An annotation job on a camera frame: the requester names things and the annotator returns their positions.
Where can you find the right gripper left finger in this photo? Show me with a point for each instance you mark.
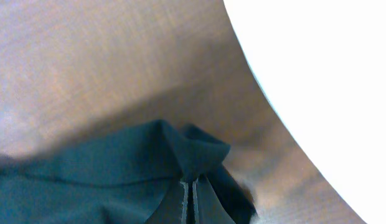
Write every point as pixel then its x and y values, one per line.
pixel 173 208

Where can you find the white shirt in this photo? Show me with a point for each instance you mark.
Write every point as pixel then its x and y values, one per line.
pixel 322 66

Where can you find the black leggings red waistband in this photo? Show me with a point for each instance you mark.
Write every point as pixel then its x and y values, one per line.
pixel 119 178

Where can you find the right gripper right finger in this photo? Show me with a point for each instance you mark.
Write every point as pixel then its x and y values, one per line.
pixel 207 207

